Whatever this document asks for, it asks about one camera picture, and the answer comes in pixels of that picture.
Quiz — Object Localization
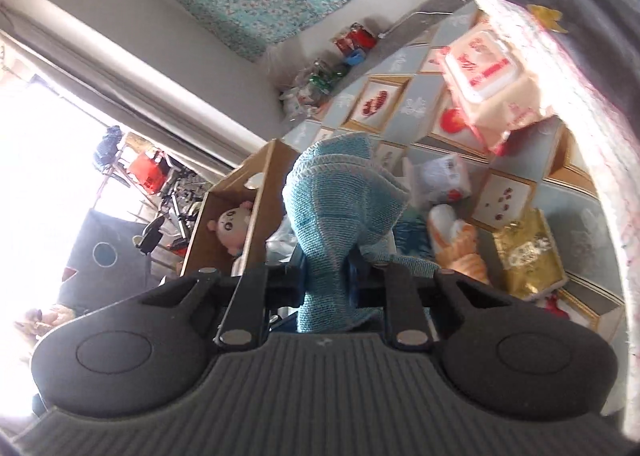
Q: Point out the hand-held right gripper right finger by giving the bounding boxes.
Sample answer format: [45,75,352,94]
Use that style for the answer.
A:
[349,256,497,351]

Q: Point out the red plastic basket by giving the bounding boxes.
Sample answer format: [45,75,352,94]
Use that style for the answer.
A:
[127,148,169,193]

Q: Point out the blue knitted hat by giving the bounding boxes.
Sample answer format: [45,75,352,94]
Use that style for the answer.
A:
[281,132,442,335]

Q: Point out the brown cardboard box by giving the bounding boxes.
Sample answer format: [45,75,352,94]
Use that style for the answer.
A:
[179,138,302,279]

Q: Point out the dark blanket with yellow butterflies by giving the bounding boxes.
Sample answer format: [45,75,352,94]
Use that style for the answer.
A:
[451,0,640,389]

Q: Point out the gold foil packet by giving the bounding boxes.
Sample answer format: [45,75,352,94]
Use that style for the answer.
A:
[492,208,569,301]

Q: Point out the white plastic bag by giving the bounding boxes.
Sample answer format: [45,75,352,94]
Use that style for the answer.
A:
[264,218,307,267]

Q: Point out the red and white carton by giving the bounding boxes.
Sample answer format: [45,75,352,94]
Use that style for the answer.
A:
[332,30,357,56]

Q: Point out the white printed bag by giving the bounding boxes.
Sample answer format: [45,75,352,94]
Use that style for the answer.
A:
[279,86,321,123]

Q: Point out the orange and white plush toy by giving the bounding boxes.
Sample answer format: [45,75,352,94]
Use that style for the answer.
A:
[426,205,494,287]

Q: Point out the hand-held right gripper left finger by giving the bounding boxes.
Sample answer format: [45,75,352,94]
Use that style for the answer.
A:
[141,265,305,351]

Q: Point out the patterned bed sheet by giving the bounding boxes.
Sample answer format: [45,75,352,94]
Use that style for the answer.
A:
[282,6,626,344]

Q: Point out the green bottles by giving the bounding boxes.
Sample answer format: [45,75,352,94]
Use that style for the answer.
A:
[306,62,352,94]

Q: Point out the pink wet wipes pack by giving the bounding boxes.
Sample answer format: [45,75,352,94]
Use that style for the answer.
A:
[436,18,557,157]

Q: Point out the dark blue clothes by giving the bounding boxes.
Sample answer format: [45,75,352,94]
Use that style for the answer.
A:
[94,125,125,173]

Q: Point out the clear plastic bag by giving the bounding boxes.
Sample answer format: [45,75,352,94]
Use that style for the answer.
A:
[264,42,313,87]

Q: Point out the pink plush toy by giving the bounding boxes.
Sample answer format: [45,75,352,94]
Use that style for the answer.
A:
[207,202,254,257]

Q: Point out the red thermos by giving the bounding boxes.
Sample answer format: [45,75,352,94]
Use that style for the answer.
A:
[352,22,379,52]

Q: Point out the grey blanket with circles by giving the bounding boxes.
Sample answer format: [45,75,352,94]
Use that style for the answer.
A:
[59,208,187,319]

